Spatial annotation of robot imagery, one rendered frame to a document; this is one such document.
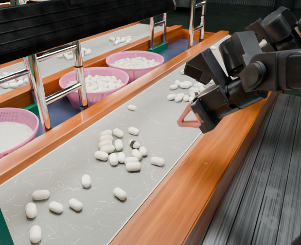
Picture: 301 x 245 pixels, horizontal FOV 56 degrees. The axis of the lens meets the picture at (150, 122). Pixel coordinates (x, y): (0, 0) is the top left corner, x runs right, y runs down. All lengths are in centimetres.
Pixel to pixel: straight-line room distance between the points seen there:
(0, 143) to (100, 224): 42
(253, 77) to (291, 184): 42
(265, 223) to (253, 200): 7
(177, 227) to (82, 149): 35
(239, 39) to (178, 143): 35
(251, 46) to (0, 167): 59
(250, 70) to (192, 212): 28
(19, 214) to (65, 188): 10
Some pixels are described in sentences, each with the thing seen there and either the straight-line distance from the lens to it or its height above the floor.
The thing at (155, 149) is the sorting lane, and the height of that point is 74.
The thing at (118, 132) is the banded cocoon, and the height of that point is 76.
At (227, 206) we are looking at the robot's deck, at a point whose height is 67.
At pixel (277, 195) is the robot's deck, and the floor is 67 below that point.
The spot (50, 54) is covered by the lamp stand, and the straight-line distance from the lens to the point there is 79.
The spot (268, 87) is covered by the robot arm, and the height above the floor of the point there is 101.
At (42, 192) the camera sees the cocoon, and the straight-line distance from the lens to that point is 64.
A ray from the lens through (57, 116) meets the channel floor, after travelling 109.
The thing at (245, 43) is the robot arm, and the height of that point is 105.
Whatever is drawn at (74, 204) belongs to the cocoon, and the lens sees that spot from 60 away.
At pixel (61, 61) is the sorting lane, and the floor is 74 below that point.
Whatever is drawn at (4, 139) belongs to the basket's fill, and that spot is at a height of 73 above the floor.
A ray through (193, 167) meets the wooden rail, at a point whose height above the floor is 76.
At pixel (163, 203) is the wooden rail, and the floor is 76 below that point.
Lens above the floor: 118
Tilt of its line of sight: 31 degrees down
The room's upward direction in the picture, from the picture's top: straight up
